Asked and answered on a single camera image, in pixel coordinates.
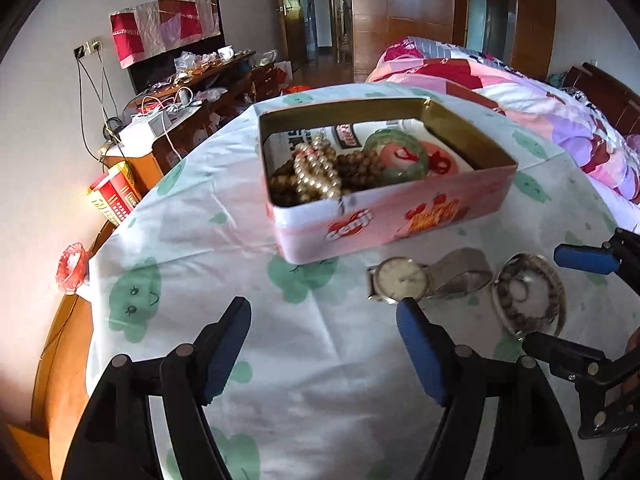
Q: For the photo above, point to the wooden door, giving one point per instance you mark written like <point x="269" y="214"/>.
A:
<point x="290" y="10"/>

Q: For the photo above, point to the white box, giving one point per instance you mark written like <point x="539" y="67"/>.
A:
<point x="145" y="125"/>

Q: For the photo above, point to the green jade bangle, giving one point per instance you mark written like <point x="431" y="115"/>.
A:
<point x="420" y="167"/>

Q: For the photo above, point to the white sheet with green print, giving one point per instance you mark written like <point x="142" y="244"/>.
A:
<point x="225" y="240"/>

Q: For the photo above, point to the pink tin box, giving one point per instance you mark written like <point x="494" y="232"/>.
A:
<point x="375" y="225"/>

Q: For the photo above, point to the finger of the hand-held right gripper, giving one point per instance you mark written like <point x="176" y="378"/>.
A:
<point x="582" y="258"/>
<point x="565" y="357"/>

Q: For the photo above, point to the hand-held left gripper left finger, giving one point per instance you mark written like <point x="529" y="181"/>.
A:
<point x="227" y="355"/>

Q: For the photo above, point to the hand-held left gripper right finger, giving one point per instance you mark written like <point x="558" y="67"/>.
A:
<point x="420" y="355"/>

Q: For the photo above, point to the white mug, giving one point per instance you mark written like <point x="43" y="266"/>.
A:
<point x="225" y="53"/>

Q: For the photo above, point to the red patchwork cover cloth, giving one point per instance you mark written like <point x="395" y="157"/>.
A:
<point x="165" y="25"/>

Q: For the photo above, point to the white and red bag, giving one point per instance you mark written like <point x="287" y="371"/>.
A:
<point x="282" y="72"/>

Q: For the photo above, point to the silver wristwatch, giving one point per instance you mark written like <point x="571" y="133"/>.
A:
<point x="400" y="280"/>

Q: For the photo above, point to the wooden wardrobe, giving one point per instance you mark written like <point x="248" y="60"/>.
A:
<point x="400" y="20"/>

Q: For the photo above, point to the wall socket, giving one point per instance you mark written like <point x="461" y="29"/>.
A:
<point x="86" y="49"/>

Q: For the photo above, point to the red and yellow carton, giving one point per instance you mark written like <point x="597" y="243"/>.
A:
<point x="115" y="195"/>

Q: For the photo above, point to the wooden desk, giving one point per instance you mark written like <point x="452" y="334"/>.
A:
<point x="200" y="120"/>

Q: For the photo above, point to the silver bangle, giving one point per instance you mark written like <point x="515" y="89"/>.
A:
<point x="504" y="312"/>

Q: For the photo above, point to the black television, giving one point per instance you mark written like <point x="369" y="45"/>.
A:
<point x="155" y="70"/>

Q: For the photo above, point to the pink patchwork quilt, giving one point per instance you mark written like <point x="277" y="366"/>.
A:
<point x="525" y="95"/>

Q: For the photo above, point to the red plastic bag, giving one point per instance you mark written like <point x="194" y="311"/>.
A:
<point x="72" y="267"/>

